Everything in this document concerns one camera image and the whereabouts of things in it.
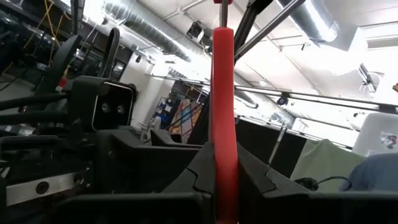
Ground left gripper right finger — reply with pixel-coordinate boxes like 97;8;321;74
238;142;309;224

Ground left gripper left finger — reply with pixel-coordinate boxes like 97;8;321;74
162;141;216;224

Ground red handled scissors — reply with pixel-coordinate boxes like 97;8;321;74
210;0;240;224

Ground black cabinet panel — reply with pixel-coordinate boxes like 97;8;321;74
234;118;308;179

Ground colourful poster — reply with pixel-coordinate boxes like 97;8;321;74
167;98;205;144

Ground pale green cloth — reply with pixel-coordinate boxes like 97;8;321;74
290;139;367;194

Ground person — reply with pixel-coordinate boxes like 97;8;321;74
338;152;398;193

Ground white laptop with sticker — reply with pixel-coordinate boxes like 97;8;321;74
352;112;398;157

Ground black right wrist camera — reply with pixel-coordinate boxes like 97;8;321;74
67;75;138;132

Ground black overhead camera gantry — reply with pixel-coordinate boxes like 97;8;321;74
233;0;307;63

